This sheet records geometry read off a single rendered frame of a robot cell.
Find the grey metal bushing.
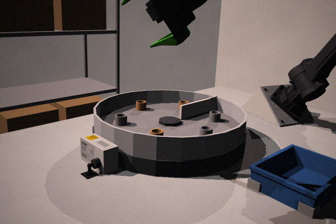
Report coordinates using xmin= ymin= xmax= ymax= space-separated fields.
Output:
xmin=115 ymin=113 xmax=127 ymax=126
xmin=209 ymin=111 xmax=221 ymax=122
xmin=200 ymin=126 xmax=213 ymax=135

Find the bronze bushing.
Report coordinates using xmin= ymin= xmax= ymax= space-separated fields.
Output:
xmin=150 ymin=129 xmax=163 ymax=136
xmin=178 ymin=100 xmax=189 ymax=109
xmin=136 ymin=100 xmax=146 ymax=111

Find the blue crate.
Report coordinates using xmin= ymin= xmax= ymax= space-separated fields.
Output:
xmin=247 ymin=144 xmax=336 ymax=219

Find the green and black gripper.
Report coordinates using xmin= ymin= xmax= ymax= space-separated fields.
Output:
xmin=150 ymin=12 xmax=196 ymax=48

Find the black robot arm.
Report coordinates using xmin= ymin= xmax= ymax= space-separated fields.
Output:
xmin=146 ymin=0 xmax=336 ymax=121

